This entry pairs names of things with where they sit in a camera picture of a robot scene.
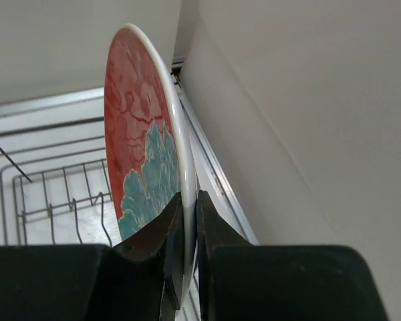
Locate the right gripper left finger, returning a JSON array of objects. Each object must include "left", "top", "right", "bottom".
[{"left": 113, "top": 192, "right": 184, "bottom": 311}]

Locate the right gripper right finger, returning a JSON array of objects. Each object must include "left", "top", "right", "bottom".
[{"left": 196, "top": 190, "right": 253, "bottom": 320}]

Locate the red teal floral plate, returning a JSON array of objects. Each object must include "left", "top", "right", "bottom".
[{"left": 104, "top": 23, "right": 198, "bottom": 294}]

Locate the black wire dish rack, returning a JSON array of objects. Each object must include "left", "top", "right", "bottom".
[{"left": 0, "top": 117, "right": 121, "bottom": 246}]

